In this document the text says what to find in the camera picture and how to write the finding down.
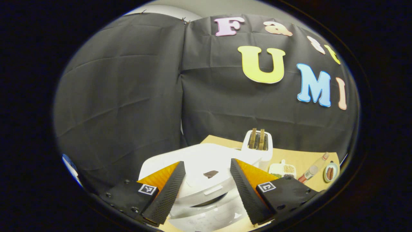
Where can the pale green plate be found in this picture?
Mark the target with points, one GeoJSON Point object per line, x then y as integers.
{"type": "Point", "coordinates": [336, 172]}

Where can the white rice cooker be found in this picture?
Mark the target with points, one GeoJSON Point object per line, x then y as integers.
{"type": "Point", "coordinates": [206, 158]}

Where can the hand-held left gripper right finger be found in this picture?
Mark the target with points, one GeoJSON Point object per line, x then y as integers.
{"type": "Point", "coordinates": [246, 193]}

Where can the brown meat slice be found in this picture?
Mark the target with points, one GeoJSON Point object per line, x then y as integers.
{"type": "Point", "coordinates": [328, 174]}
{"type": "Point", "coordinates": [332, 173]}

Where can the brown toast slice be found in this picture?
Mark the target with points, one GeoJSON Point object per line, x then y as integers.
{"type": "Point", "coordinates": [261, 139]}
{"type": "Point", "coordinates": [252, 138]}

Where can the white and blue object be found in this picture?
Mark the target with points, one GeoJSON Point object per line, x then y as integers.
{"type": "Point", "coordinates": [70, 167]}

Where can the clear bottle with red label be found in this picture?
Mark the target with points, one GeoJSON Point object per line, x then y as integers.
{"type": "Point", "coordinates": [313, 167]}

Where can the black backdrop cloth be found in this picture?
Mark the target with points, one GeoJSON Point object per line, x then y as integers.
{"type": "Point", "coordinates": [128, 96]}

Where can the white divided snack dish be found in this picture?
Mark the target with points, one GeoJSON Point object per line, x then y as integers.
{"type": "Point", "coordinates": [281, 169]}

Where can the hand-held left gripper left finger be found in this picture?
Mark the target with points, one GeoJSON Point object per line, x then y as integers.
{"type": "Point", "coordinates": [167, 196]}

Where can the white toaster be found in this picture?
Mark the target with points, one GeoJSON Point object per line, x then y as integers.
{"type": "Point", "coordinates": [268, 154]}

